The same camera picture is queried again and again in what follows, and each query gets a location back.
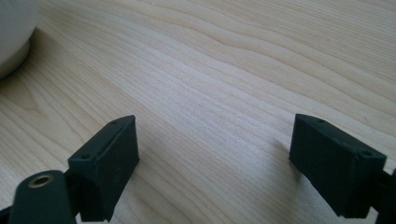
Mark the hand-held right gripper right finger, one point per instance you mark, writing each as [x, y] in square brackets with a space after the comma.
[333, 168]

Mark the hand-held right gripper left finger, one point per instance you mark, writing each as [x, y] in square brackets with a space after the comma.
[106, 168]

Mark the white round container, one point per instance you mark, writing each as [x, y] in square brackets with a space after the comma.
[12, 31]

